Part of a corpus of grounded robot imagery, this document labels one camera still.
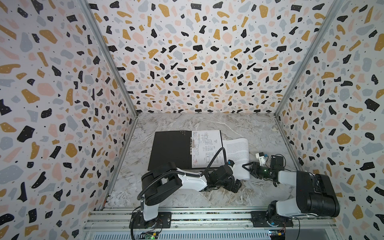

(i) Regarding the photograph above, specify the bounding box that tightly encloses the right corner aluminium profile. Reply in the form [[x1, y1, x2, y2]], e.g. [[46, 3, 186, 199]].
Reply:
[[274, 0, 343, 120]]

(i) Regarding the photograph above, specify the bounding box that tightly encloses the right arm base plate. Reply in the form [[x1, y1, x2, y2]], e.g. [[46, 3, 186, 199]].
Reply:
[[251, 211, 294, 228]]

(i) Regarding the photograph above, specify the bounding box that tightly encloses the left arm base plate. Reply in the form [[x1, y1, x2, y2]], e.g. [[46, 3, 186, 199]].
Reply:
[[129, 211, 172, 229]]

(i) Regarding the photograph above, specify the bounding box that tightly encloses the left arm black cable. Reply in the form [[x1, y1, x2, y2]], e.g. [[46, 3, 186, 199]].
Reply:
[[137, 146, 228, 201]]

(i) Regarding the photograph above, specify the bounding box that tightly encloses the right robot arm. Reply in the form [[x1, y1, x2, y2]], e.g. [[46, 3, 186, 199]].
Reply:
[[242, 154, 340, 227]]

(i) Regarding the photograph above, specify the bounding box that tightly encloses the aluminium mounting rail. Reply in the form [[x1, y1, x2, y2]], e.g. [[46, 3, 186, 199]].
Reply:
[[83, 207, 341, 238]]

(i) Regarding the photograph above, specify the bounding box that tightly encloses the corner aluminium profile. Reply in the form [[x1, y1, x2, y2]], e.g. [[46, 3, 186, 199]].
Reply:
[[78, 0, 138, 119], [274, 0, 343, 120]]

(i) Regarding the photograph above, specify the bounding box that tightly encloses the right circuit board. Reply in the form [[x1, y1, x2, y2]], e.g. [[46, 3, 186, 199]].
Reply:
[[269, 230, 286, 240]]

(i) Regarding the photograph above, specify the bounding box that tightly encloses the white text paper sheet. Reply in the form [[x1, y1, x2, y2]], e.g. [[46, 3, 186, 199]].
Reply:
[[223, 138, 250, 180]]

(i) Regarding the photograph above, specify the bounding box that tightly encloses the circuit board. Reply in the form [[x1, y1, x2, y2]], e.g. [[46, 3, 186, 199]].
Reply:
[[269, 230, 286, 240], [139, 232, 159, 240]]

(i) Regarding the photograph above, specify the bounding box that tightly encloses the left circuit board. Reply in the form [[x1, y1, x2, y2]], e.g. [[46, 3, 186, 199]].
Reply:
[[139, 232, 159, 240]]

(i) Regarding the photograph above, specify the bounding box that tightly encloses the orange folder black inside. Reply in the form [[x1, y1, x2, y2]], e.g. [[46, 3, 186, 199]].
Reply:
[[148, 131, 225, 171]]

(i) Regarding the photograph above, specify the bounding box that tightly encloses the white technical drawing sheet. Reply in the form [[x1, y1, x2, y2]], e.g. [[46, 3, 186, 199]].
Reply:
[[191, 130, 223, 169]]

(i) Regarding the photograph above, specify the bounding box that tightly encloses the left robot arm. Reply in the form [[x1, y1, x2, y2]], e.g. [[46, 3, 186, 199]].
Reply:
[[137, 162, 242, 222]]

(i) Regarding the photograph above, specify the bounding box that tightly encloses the left corner aluminium profile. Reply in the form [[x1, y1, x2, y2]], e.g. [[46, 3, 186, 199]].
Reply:
[[78, 0, 138, 119]]

